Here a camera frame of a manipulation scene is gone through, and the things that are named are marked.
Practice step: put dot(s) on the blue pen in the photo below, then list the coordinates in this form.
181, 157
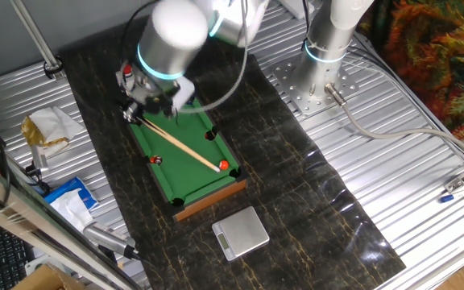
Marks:
446, 198

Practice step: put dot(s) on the crumpled white paper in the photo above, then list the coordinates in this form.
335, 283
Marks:
55, 123

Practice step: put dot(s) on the blue pool ball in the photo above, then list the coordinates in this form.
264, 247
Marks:
192, 101

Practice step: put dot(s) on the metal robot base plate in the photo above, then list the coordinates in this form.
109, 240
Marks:
296, 96

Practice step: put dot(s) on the colourful patterned cloth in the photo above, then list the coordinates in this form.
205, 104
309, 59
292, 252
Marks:
437, 60

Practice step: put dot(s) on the wrist camera mount plate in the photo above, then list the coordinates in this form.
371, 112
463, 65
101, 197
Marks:
184, 92

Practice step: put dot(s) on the brown cardboard box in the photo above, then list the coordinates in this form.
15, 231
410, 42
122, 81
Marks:
42, 280

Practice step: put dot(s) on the silver digital scale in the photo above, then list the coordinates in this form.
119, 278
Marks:
242, 231

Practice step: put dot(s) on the blue tissue pack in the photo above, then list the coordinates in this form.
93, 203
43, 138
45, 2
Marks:
69, 201

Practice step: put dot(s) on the gold foil wrapper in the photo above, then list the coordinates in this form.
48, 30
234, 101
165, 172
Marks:
30, 131

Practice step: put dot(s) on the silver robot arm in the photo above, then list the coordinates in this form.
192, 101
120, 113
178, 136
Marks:
324, 40

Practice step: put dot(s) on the small silver metal clamp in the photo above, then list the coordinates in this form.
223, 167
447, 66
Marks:
40, 157

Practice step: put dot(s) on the silver ridged cylinder device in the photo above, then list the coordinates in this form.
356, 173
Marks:
105, 237

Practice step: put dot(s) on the mini green pool table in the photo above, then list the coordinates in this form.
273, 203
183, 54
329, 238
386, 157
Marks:
183, 161

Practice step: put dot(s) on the orange pool ball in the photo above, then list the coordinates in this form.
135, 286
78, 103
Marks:
224, 164

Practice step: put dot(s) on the red emergency stop button box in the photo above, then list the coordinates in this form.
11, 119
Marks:
127, 71

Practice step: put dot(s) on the small metal corner bracket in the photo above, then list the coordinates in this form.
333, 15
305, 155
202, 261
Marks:
455, 184

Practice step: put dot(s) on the aluminium frame beam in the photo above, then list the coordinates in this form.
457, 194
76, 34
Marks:
22, 223

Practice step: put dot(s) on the black marble pattern mat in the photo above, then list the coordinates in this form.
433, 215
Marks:
296, 181

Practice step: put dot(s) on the white power strip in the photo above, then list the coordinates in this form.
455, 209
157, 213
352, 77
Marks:
294, 7

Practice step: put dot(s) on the aluminium pole with clamp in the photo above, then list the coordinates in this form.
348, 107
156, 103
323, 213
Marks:
34, 36

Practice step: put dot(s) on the dark red pool ball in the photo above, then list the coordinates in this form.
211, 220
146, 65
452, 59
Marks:
156, 160

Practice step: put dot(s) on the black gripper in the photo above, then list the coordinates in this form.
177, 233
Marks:
155, 100

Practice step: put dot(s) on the wooden pool cue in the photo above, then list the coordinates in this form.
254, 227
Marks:
183, 147

